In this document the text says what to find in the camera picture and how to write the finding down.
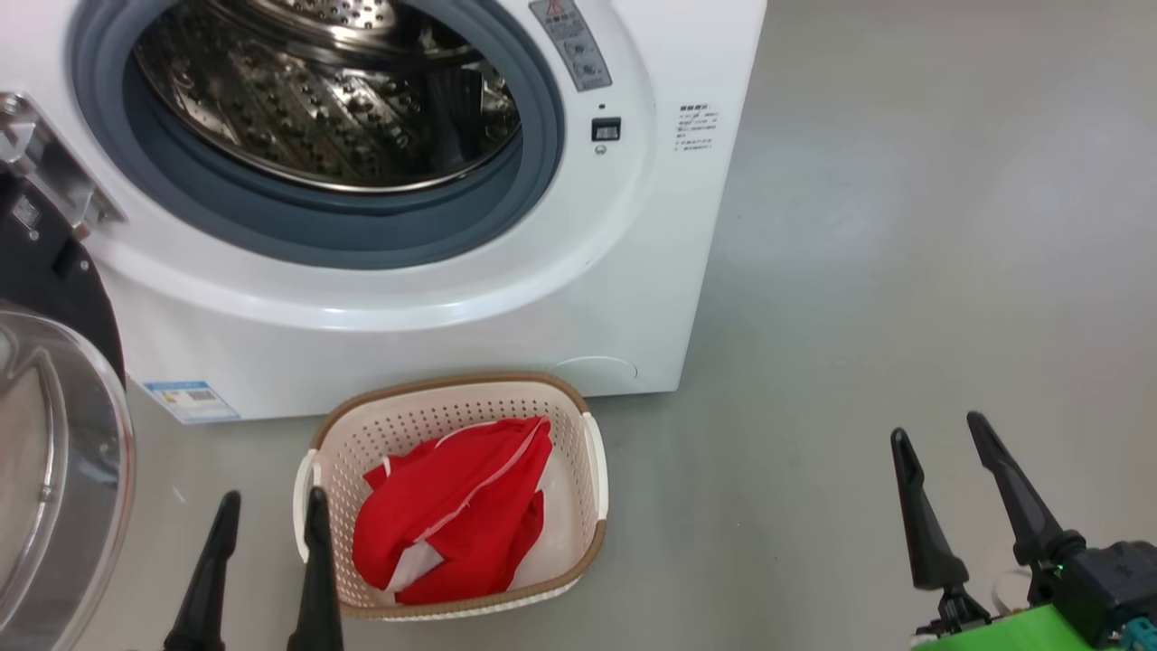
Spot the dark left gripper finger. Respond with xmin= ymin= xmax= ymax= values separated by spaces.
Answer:
xmin=287 ymin=486 xmax=344 ymax=651
xmin=163 ymin=491 xmax=242 ymax=651

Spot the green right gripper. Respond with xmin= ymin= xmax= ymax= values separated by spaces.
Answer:
xmin=891 ymin=411 xmax=1126 ymax=651

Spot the red and white garment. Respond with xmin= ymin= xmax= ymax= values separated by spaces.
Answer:
xmin=352 ymin=416 xmax=554 ymax=606

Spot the black round glass washer door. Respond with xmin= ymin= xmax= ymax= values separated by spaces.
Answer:
xmin=0 ymin=172 xmax=135 ymax=651

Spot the cream laundry basket brown rim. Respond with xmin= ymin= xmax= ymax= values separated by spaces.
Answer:
xmin=293 ymin=372 xmax=609 ymax=622

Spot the white front-load washing machine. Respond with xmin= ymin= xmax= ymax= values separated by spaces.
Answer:
xmin=0 ymin=0 xmax=767 ymax=424

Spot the metal door hinge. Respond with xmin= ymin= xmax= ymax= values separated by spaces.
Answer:
xmin=0 ymin=90 xmax=126 ymax=241

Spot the perforated steel washer drum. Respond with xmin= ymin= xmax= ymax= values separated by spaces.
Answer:
xmin=133 ymin=0 xmax=523 ymax=193

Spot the blue energy label sticker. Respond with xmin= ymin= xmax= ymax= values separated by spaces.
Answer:
xmin=143 ymin=380 xmax=241 ymax=425

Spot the round white filter cover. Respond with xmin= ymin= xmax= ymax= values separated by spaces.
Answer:
xmin=553 ymin=355 xmax=638 ymax=395

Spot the grey warning sticker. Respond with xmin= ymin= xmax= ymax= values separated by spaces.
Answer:
xmin=529 ymin=0 xmax=613 ymax=92

